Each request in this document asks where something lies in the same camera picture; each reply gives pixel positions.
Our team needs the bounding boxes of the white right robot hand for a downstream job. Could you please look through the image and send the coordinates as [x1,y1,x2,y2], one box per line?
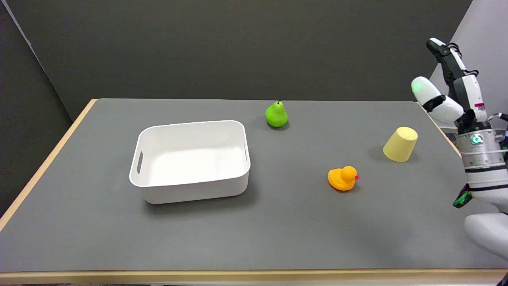
[411,38,489,134]

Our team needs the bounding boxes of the yellow plastic cup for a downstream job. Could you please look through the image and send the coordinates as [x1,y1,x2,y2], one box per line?
[383,127,418,162]

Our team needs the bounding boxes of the orange rubber duck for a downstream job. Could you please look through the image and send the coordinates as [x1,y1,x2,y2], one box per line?
[327,166,359,192]

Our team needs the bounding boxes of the green toy pear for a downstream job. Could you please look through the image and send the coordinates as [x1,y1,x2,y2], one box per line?
[265,100,289,128]

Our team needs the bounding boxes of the white plastic bin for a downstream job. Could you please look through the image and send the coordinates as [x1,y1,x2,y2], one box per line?
[129,120,251,205]

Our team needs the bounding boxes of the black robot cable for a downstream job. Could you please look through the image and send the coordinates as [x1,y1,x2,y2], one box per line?
[448,43,480,77]

